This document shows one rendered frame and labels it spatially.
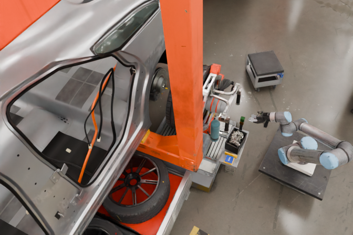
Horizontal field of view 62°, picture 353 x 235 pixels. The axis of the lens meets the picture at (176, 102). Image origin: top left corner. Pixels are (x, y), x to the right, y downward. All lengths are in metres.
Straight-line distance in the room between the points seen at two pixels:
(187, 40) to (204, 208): 2.02
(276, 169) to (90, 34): 2.11
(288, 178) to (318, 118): 1.12
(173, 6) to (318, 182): 2.25
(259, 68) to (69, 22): 2.53
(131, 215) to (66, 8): 1.69
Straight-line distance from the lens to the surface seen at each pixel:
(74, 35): 1.87
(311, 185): 3.09
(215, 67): 2.63
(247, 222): 3.14
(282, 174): 3.06
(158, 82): 2.85
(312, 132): 2.66
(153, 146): 2.70
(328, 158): 2.32
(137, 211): 2.66
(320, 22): 5.38
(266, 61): 3.94
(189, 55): 1.60
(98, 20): 1.99
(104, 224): 2.69
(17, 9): 0.68
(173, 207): 2.75
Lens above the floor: 2.97
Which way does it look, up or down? 50 degrees down
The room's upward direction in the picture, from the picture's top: 6 degrees counter-clockwise
